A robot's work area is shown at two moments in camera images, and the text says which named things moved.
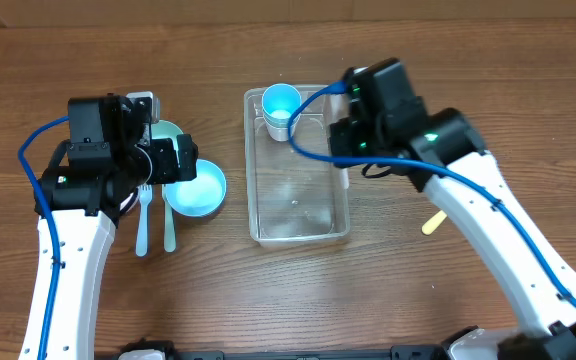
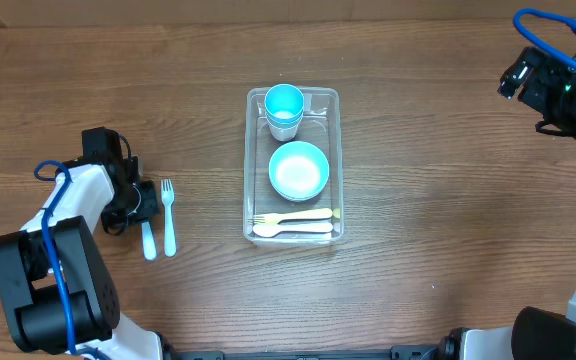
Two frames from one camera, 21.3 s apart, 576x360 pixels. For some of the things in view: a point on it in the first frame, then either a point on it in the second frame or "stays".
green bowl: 165,129 to 298,190
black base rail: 401,352 stays
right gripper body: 364,137 to 556,92
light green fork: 170,243 stays
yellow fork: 434,223 to 275,218
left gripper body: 160,172 to 134,200
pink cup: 281,134 stays
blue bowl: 200,196 to 298,171
